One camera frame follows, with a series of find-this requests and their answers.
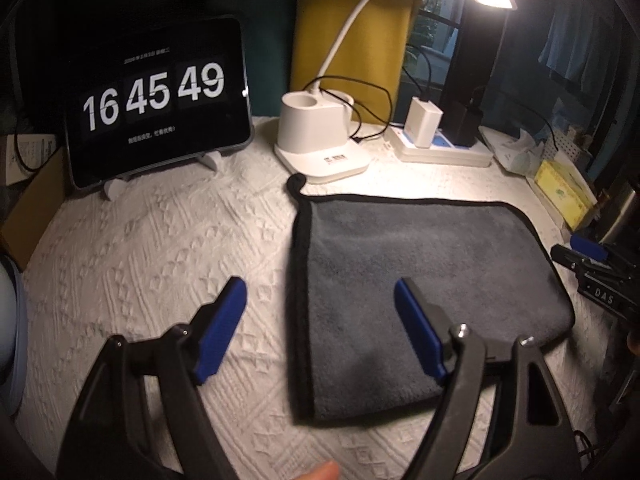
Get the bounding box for person's left hand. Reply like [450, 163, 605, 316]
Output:
[287, 461, 342, 480]

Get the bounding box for white textured tablecloth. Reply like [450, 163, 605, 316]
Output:
[10, 115, 606, 480]

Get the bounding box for black charger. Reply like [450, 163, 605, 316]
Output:
[442, 99, 484, 146]

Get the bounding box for white power strip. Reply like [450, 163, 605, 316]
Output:
[384, 125, 494, 166]

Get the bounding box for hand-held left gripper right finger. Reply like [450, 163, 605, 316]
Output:
[394, 277, 584, 480]

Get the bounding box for crumpled white paper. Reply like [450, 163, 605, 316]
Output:
[480, 126, 547, 177]

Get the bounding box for blue hanging clothes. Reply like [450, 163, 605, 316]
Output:
[537, 4, 618, 97]

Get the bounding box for white tablet stand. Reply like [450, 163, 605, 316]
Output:
[102, 149, 224, 201]

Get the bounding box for white box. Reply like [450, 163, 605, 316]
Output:
[0, 133, 57, 187]

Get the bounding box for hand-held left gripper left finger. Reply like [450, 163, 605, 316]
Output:
[56, 276, 249, 480]

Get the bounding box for black tablet with clock display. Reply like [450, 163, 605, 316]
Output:
[62, 16, 254, 190]

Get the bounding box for yellow curtain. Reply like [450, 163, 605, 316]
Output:
[291, 0, 418, 126]

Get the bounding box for yellow tissue box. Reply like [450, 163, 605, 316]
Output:
[531, 159, 599, 231]

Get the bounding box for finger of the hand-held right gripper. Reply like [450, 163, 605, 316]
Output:
[550, 243, 597, 281]
[570, 233, 632, 267]

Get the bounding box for grey towel with black edge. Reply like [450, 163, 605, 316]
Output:
[286, 173, 576, 424]

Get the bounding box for pale blue round container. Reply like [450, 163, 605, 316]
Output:
[0, 254, 27, 413]

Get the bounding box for white charger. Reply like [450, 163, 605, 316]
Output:
[403, 98, 443, 149]

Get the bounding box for brown cardboard box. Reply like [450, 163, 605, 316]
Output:
[0, 159, 72, 272]

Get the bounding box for black cable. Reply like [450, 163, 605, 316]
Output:
[304, 76, 395, 142]

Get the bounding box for white desk lamp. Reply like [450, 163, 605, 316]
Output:
[273, 0, 519, 184]

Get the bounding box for dark metal cup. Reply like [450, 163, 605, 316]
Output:
[597, 179, 640, 247]

